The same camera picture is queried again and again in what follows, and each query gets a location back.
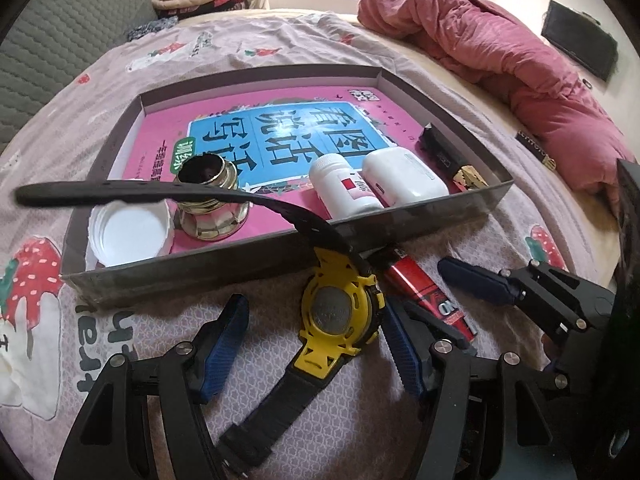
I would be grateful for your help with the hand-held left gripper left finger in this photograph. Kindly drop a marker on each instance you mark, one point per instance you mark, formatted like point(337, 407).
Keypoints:
point(225, 345)

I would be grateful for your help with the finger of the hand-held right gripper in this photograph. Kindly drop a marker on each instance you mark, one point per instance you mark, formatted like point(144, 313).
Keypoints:
point(475, 280)
point(565, 380)

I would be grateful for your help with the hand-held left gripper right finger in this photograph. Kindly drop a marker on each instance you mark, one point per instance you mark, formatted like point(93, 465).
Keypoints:
point(402, 355)

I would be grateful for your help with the red and black battery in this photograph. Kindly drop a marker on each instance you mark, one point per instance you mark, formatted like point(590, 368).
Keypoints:
point(425, 290)

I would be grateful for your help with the grey shallow cardboard box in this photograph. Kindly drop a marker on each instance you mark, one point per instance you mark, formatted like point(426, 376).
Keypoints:
point(440, 220)

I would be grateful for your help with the white earbud case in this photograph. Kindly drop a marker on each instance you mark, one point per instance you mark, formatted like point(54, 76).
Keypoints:
point(405, 175)

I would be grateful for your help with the black and gold tube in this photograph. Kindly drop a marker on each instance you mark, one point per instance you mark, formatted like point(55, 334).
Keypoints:
point(440, 147)

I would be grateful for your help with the white plastic lid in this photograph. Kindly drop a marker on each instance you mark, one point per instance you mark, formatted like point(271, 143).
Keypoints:
point(130, 232)

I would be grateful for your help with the white pill bottle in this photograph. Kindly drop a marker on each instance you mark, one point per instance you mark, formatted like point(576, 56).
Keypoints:
point(335, 180)

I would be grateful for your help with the strawberry printed bedsheet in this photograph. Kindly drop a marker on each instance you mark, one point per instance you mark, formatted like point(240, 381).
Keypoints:
point(280, 345)

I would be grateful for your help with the dark label strip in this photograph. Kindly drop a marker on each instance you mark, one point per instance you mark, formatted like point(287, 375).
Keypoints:
point(535, 149)

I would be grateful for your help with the pink quilt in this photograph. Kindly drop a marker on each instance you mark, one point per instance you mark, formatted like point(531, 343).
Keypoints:
point(490, 60)

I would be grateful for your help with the pink and blue book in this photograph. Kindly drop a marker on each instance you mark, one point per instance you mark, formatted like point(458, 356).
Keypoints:
point(160, 130)

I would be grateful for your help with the blue patterned cloth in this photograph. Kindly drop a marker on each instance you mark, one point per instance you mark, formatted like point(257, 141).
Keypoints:
point(150, 29)

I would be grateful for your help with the grey quilted headboard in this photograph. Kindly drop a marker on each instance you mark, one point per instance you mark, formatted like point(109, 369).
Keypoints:
point(60, 35)

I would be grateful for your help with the black wall television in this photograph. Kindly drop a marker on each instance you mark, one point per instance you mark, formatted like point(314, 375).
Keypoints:
point(580, 40)

